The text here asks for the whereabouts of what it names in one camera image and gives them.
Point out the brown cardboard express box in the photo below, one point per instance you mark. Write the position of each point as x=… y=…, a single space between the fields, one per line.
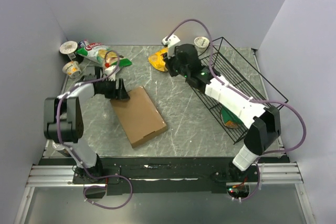
x=139 y=117

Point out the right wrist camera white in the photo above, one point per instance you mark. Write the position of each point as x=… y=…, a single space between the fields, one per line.
x=171 y=42

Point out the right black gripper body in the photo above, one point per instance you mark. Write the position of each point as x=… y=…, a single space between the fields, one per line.
x=174 y=67

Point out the blue white cup behind bag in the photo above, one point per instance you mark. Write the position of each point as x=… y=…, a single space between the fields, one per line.
x=83 y=43

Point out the brown can at edge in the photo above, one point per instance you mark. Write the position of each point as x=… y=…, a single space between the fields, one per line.
x=60 y=149

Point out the yogurt cup upright corner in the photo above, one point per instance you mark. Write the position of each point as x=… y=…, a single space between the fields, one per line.
x=69 y=48

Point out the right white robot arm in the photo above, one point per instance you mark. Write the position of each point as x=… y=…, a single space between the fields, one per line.
x=262 y=122

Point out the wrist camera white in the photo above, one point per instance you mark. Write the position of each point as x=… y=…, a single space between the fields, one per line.
x=171 y=42
x=111 y=71

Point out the yogurt cup at back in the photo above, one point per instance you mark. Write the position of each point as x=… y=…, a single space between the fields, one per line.
x=201 y=44

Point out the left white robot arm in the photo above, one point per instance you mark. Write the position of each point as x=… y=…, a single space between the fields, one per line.
x=63 y=121

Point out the yogurt cup yellow label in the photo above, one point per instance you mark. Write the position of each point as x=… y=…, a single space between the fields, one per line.
x=72 y=69

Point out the green white chips bag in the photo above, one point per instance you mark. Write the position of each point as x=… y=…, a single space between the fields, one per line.
x=103 y=55

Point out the green snack pack in basket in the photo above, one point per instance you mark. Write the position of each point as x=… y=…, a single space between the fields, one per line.
x=229 y=119

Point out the black wire basket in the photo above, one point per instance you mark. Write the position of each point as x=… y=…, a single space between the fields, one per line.
x=239 y=66

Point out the aluminium rail frame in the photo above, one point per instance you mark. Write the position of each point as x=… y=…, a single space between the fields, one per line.
x=278 y=174

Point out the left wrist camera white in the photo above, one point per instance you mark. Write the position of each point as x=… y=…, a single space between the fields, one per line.
x=111 y=71

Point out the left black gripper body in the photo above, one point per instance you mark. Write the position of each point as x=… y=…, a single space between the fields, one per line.
x=108 y=88

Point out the yellow chips bag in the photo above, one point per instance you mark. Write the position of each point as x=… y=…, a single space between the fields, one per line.
x=156 y=60

